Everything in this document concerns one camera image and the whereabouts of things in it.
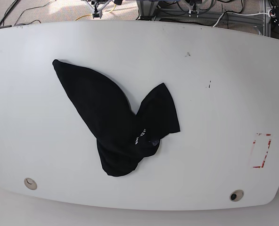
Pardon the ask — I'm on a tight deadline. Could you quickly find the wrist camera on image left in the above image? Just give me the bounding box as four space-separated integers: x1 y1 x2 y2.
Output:
92 8 102 19

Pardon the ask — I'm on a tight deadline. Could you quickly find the white cable on floor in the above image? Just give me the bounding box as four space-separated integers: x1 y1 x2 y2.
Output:
212 11 270 28

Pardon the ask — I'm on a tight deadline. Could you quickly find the yellow cable on floor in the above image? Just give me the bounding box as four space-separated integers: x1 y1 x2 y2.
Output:
75 4 118 21

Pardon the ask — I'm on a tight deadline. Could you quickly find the black t-shirt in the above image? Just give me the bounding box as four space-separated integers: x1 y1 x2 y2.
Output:
52 60 180 177

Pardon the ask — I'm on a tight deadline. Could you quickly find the aluminium frame rail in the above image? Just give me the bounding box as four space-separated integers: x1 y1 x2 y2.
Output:
136 0 271 37

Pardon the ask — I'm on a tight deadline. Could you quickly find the table grommet hole right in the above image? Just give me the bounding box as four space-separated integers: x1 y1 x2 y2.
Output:
230 190 244 202

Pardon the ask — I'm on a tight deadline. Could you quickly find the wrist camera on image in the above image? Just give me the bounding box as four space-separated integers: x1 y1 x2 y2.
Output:
189 4 199 18
92 8 102 19

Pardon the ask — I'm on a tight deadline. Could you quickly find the white table grommet left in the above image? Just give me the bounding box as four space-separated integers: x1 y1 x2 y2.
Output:
24 178 37 190

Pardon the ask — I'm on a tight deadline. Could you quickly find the red tape rectangle marking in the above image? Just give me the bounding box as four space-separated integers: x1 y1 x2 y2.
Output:
249 133 272 169

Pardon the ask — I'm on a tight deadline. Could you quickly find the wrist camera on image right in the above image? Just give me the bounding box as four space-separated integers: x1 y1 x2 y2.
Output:
189 4 199 18

